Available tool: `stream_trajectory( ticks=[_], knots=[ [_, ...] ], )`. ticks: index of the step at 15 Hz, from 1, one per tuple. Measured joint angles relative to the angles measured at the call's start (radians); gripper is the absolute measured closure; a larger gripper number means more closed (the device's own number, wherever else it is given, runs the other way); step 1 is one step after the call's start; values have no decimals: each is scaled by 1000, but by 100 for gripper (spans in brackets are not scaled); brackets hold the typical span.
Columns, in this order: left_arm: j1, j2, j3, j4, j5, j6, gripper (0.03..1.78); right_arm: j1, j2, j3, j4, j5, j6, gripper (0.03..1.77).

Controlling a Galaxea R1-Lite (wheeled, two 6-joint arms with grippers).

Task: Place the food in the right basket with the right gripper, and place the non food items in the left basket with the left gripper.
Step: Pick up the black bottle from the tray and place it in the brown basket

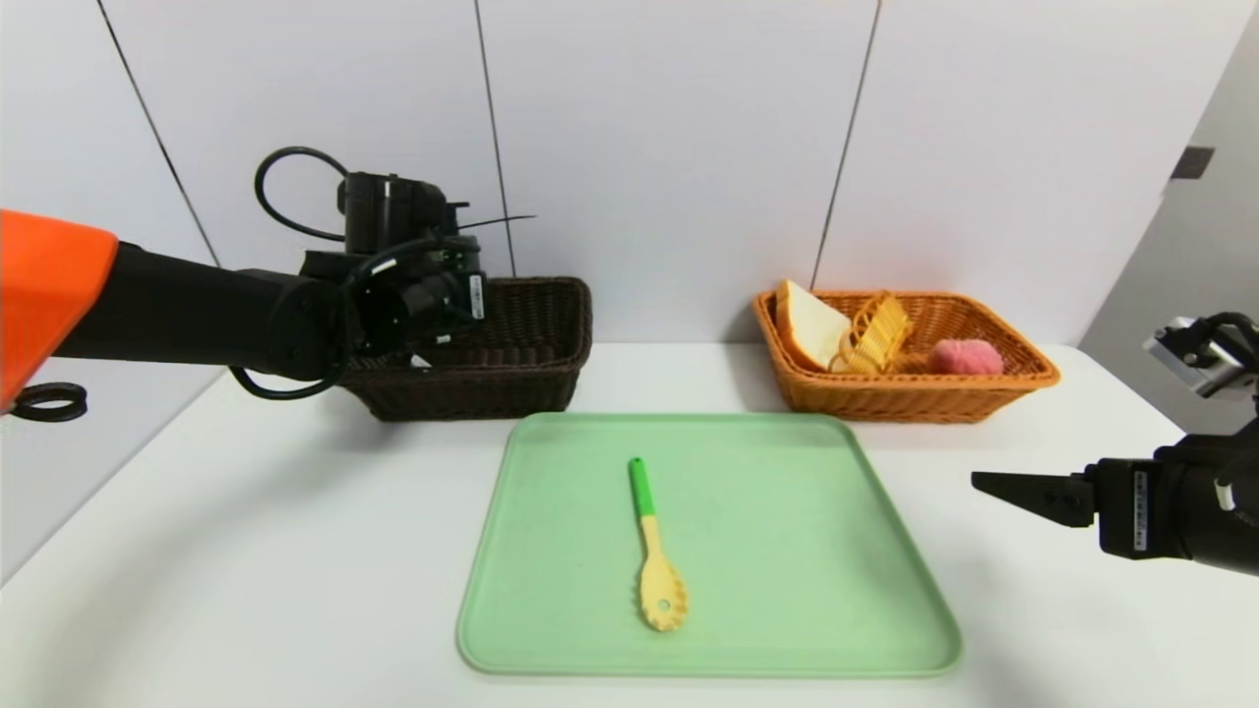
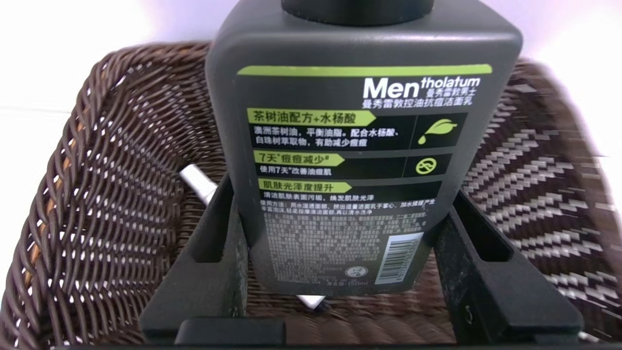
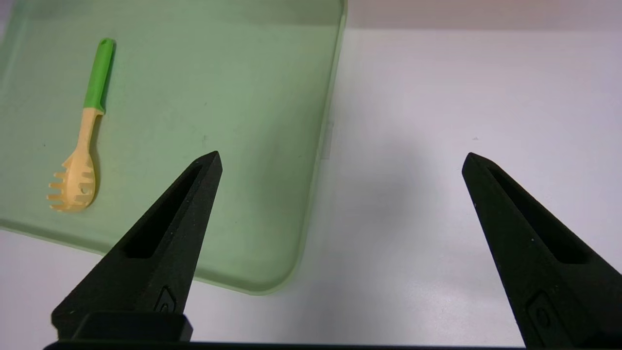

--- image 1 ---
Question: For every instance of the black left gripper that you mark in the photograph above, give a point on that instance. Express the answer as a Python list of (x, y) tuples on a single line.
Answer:
[(473, 294)]

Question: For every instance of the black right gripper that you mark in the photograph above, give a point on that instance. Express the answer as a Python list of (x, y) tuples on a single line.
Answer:
[(1131, 509)]

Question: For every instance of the red peach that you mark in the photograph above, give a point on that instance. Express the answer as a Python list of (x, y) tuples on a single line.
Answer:
[(966, 357)]

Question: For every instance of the white bread slice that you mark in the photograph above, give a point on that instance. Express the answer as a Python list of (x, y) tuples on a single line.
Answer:
[(807, 329)]

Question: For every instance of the green yellow pasta spoon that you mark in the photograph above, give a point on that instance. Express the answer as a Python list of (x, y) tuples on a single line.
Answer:
[(661, 590)]

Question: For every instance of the dark brown wicker basket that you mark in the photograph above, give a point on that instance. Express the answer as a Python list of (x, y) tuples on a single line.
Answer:
[(511, 379)]

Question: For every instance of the orange wicker basket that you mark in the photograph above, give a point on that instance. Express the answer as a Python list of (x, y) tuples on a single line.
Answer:
[(885, 403)]

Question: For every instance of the light green plastic tray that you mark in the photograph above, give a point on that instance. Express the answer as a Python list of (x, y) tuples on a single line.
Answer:
[(787, 610)]

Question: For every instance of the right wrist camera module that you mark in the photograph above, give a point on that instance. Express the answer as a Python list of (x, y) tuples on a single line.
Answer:
[(1195, 359)]

